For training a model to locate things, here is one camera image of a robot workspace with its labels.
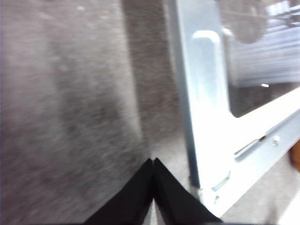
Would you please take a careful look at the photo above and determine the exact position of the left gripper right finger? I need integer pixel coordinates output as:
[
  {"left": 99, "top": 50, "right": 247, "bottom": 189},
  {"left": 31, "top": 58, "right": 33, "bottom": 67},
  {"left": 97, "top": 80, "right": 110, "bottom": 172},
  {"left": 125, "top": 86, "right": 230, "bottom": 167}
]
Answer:
[{"left": 153, "top": 157, "right": 226, "bottom": 225}]

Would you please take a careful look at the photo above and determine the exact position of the glass oven door with handle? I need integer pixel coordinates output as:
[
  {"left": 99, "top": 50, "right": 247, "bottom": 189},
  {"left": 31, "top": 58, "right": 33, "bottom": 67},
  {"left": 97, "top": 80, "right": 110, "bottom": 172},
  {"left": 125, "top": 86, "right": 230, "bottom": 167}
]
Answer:
[{"left": 165, "top": 0, "right": 300, "bottom": 221}]

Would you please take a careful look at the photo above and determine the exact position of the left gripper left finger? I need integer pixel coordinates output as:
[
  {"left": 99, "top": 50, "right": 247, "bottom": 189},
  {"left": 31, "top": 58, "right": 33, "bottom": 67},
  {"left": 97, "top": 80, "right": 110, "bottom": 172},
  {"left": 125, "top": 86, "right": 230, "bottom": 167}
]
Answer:
[{"left": 84, "top": 158, "right": 154, "bottom": 225}]

